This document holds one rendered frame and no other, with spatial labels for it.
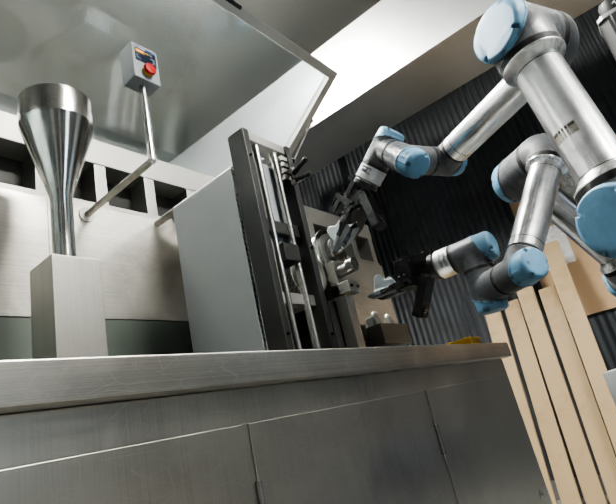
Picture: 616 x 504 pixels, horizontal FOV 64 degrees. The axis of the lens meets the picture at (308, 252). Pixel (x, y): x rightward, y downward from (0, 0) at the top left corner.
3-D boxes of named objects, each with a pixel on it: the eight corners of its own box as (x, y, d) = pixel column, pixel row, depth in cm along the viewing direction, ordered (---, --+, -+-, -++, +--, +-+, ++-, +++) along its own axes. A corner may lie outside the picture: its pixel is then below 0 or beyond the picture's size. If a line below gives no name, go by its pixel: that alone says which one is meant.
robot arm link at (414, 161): (445, 151, 124) (418, 141, 133) (410, 148, 119) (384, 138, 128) (437, 181, 127) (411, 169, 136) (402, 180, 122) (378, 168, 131)
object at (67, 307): (50, 411, 74) (36, 98, 93) (11, 428, 82) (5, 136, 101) (134, 401, 85) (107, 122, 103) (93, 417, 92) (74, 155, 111)
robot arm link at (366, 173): (391, 176, 137) (375, 168, 130) (383, 191, 138) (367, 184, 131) (371, 166, 141) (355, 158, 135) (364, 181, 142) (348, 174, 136)
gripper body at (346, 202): (342, 216, 145) (361, 178, 143) (363, 229, 140) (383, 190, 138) (326, 211, 140) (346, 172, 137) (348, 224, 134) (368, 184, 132)
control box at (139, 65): (139, 70, 111) (134, 35, 114) (122, 86, 114) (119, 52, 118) (165, 82, 116) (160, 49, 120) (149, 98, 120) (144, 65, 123)
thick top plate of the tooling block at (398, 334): (385, 343, 140) (380, 322, 142) (284, 377, 162) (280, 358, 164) (412, 342, 152) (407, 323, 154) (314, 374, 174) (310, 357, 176)
